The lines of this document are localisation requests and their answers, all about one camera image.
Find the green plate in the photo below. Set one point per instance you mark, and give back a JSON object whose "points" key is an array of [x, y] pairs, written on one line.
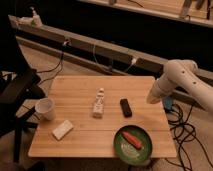
{"points": [[132, 145]]}

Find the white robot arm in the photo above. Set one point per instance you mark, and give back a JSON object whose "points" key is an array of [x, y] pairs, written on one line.
{"points": [[181, 73]]}

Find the white sponge block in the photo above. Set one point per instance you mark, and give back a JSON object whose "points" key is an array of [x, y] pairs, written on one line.
{"points": [[62, 130]]}

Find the white paper cup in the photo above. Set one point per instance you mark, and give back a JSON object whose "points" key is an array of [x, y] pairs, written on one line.
{"points": [[45, 107]]}

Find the black chair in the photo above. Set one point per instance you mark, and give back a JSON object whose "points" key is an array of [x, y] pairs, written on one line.
{"points": [[18, 82]]}

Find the orange carrot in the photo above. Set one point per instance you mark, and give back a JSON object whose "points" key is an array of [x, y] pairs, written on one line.
{"points": [[132, 139]]}

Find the long metal rail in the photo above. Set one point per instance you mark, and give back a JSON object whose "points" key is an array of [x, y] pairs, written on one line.
{"points": [[150, 39]]}

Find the small white bottle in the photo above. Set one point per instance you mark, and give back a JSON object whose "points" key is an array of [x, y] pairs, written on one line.
{"points": [[98, 107]]}

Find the white spray bottle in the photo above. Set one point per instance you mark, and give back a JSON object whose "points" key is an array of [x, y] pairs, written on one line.
{"points": [[33, 20]]}

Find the wooden shelf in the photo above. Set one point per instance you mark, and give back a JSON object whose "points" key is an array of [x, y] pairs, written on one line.
{"points": [[198, 12]]}

